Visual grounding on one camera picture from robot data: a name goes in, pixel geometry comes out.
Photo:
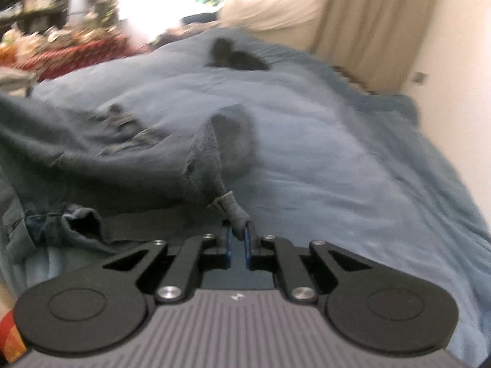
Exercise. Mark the colourful checked sheet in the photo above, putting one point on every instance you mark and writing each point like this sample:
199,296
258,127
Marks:
9,333

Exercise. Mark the blue fleece blanket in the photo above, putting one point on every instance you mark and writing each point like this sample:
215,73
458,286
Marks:
326,161

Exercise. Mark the black cat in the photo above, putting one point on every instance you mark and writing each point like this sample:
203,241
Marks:
238,59

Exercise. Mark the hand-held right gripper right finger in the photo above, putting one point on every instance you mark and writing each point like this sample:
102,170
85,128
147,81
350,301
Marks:
247,247

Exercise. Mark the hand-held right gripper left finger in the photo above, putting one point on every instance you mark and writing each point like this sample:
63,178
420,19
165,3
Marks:
228,247

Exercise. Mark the blue denim jeans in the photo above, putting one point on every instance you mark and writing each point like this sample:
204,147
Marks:
115,168

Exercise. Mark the red patterned cloth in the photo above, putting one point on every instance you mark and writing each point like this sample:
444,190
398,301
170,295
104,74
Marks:
76,55

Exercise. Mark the wall outlet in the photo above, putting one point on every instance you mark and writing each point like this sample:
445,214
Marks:
419,78

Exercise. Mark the beige curtain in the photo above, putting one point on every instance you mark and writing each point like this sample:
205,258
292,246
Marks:
376,27

